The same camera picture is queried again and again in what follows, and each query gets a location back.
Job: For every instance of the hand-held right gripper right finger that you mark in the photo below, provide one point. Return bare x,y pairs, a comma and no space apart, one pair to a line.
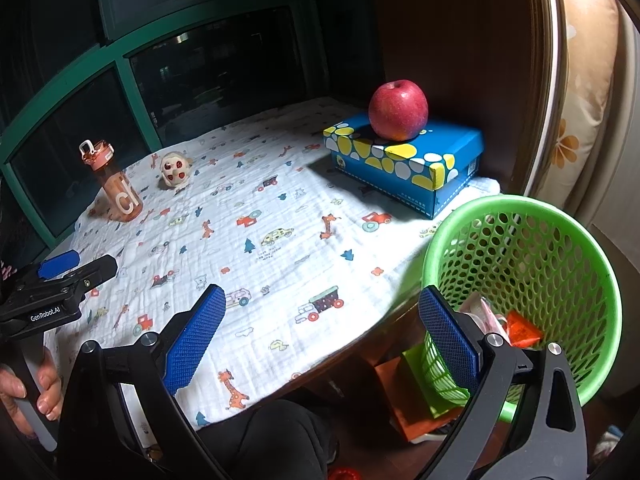
447,340

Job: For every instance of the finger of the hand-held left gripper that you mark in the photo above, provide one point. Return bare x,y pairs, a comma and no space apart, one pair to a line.
60,264
95,270

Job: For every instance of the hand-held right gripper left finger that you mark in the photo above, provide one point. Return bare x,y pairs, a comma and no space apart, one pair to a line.
192,340

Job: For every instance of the pink snack wrapper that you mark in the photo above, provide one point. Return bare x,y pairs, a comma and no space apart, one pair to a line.
492,320

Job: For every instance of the orange snack wrapper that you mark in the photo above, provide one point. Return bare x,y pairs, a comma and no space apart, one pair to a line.
522,332

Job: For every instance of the green plastic basket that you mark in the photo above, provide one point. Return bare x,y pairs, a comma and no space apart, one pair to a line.
500,203

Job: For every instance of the person's left hand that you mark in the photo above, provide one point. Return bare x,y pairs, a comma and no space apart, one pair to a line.
50,390

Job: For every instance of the orange water bottle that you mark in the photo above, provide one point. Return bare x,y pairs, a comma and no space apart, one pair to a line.
120,195

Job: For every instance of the orange box under basket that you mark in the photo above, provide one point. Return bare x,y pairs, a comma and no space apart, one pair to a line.
395,400

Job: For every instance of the person's black trouser leg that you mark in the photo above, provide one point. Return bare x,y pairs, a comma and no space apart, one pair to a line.
270,440

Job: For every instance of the cream plush toy red spots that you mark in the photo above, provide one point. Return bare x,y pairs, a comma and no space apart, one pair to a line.
175,170

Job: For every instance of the printed cartoon blanket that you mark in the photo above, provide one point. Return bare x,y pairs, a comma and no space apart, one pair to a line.
280,220

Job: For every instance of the blue spotted cardboard box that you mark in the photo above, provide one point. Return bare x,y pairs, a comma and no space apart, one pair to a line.
390,180

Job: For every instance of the red apple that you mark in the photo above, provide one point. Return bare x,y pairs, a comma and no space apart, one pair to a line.
397,110

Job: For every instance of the beige floral fabric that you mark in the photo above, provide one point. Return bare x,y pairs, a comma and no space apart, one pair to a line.
585,85

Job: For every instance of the brown wooden cabinet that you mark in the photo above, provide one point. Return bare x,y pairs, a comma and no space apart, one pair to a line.
475,50

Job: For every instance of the green window frame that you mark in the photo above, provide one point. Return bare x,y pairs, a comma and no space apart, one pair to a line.
136,97

